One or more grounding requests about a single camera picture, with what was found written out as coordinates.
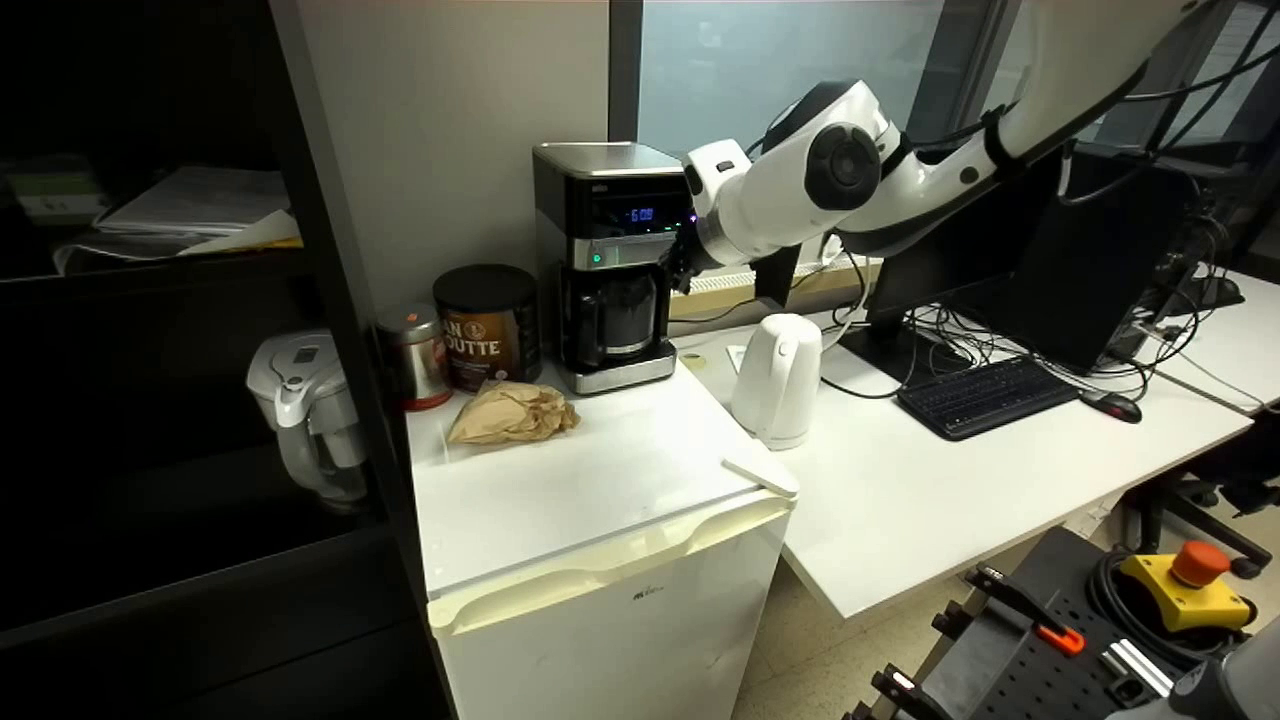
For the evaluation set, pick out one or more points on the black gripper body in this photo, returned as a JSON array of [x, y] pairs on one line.
[[688, 244]]

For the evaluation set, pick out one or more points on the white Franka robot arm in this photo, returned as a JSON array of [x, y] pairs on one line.
[[907, 162]]

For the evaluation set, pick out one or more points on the black silver drip coffeemaker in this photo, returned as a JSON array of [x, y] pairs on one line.
[[611, 266]]

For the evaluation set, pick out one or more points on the yellow emergency stop button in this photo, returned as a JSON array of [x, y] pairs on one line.
[[1188, 587]]

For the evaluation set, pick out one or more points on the white electric kettle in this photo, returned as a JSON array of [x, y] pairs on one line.
[[776, 383]]

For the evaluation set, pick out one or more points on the dark round coffee canister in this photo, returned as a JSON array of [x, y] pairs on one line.
[[484, 325]]

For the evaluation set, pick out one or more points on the bagged bread snack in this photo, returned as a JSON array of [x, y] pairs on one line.
[[509, 416]]

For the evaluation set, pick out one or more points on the small red silver can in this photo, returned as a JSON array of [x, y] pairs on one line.
[[425, 361]]

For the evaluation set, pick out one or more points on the white mini fridge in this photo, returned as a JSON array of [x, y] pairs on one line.
[[601, 573]]

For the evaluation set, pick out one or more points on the black computer keyboard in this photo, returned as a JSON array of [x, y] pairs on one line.
[[984, 399]]

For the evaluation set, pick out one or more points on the black computer monitor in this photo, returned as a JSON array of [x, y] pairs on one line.
[[1064, 266]]

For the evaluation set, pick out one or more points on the white water filter pitcher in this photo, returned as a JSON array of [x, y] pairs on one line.
[[314, 415]]

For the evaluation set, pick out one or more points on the black computer mouse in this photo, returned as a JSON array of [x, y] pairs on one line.
[[1113, 405]]

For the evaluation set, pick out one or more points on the stack of white papers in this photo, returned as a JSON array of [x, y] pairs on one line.
[[195, 215]]

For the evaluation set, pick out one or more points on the black clamp with orange tip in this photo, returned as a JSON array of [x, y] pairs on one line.
[[1026, 612]]

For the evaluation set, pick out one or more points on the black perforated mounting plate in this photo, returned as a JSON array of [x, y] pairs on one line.
[[1026, 675]]

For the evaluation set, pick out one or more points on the black shelving unit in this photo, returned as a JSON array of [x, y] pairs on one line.
[[175, 561]]

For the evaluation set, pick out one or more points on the black office chair base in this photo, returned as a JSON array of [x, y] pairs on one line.
[[1223, 501]]

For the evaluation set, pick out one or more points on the frosted window with grey frame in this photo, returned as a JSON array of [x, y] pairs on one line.
[[744, 66]]

